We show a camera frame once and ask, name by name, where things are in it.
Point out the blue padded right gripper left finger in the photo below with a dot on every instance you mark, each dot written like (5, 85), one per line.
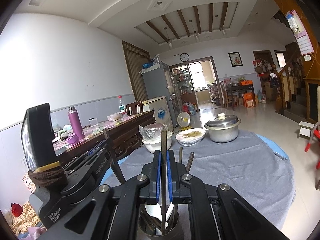
(150, 192)

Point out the white chest freezer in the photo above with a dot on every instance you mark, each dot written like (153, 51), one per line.
(160, 109)

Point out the white bowl with plastic bag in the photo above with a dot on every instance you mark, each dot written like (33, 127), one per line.
(152, 136)

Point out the grey fleece table cloth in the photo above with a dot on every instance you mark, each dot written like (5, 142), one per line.
(260, 174)

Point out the framed wall picture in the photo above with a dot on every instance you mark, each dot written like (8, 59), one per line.
(235, 59)

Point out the round wall clock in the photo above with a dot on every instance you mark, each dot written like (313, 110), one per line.
(184, 57)

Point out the white floor fan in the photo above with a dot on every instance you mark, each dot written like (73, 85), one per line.
(183, 120)

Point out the clear plastic cup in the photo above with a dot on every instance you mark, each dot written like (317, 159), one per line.
(94, 124)

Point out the dark carved wooden sideboard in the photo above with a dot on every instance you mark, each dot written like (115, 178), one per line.
(125, 136)

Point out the dark grey utensil holder cup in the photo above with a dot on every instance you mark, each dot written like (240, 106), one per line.
(155, 226)

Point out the clear bottle red cap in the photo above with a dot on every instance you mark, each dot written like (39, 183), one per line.
(122, 107)

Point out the purple thermos lid cup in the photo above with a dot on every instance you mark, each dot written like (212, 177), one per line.
(73, 139)

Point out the grey refrigerator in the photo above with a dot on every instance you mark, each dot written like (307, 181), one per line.
(160, 81)

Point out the pink wall calendar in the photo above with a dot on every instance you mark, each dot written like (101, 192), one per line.
(300, 33)

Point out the small white step stool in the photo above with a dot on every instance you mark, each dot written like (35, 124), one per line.
(305, 129)

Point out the dark wooden chopstick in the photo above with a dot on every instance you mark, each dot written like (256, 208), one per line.
(114, 163)
(180, 155)
(163, 178)
(190, 161)

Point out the white ceramic soup spoon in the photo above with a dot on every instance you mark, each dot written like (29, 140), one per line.
(154, 211)

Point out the dark dining table far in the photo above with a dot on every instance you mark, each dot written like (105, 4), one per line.
(243, 90)

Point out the patterned plate with food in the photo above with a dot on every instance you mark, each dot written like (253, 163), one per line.
(190, 137)

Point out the white plastic spoon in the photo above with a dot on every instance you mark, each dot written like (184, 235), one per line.
(169, 211)

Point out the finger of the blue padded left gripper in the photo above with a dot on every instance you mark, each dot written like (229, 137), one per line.
(104, 147)

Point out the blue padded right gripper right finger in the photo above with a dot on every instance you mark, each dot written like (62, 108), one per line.
(173, 178)

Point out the purple thermos bottle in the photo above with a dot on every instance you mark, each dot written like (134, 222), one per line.
(75, 122)

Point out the aluminium pot with lid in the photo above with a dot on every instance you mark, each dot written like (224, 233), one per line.
(224, 128)

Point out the phone mounted on gripper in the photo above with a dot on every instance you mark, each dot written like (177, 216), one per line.
(37, 137)

